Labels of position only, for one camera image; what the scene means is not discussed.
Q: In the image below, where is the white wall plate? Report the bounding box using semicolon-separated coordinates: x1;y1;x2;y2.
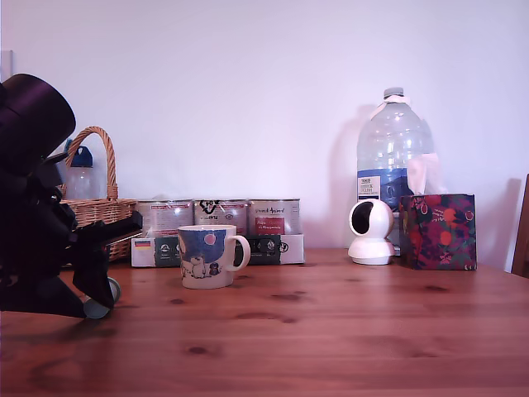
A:
0;49;14;84

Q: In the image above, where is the tin can with black logo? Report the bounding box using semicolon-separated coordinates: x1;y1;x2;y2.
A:
193;198;249;237

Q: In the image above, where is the large clear water bottle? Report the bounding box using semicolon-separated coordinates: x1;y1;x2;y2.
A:
355;86;437;256

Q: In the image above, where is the floral tissue box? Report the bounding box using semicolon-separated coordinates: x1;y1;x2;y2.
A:
398;193;478;272

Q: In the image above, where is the clear bottle with blue cap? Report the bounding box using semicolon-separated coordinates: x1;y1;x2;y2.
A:
61;139;105;200

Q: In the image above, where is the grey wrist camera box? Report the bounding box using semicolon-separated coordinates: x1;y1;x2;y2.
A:
41;151;69;183

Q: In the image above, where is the tin can with red label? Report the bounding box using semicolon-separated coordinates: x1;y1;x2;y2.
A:
247;198;302;237

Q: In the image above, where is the cardboard can tray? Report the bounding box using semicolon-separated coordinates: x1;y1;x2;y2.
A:
131;232;306;268

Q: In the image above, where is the small white round camera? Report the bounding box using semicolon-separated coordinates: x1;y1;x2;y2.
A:
347;198;397;265

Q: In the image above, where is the cartoon print ceramic mug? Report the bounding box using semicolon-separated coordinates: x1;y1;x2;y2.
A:
177;224;252;290

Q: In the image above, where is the wicker basket with handle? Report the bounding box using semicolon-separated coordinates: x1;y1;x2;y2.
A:
57;126;139;264

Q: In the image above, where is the tin can with red band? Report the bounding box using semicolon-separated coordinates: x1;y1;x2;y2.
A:
136;198;195;239

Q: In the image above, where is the pale tissue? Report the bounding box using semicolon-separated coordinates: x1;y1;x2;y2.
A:
407;151;450;195

